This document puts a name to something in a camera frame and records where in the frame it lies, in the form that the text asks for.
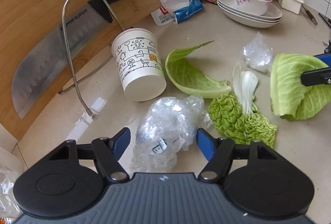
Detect small clear plastic bag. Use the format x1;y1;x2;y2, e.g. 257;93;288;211
242;32;273;75

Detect blue white salt bag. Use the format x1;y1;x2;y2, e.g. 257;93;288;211
151;0;204;26

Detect bamboo cutting board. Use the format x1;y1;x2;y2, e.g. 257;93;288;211
0;0;162;141

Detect stacked white plates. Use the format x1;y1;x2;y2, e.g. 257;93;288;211
217;0;283;29

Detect crumpled clear plastic bag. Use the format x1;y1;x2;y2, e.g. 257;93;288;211
131;95;212;173

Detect metal wire board rack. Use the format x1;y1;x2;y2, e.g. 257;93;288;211
58;0;126;118

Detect steel kitchen knife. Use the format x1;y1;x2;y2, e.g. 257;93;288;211
11;0;119;118

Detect large cabbage leaf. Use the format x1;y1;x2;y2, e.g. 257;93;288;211
270;53;330;122

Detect curved cabbage leaf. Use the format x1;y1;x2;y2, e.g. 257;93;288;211
164;41;232;99

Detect metal spatula wooden handle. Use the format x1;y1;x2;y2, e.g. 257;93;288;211
302;5;318;26

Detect printed white paper cup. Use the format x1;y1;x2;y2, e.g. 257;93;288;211
112;28;167;102

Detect wrinkled green cabbage leaf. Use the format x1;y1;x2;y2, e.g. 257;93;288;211
207;66;278;148

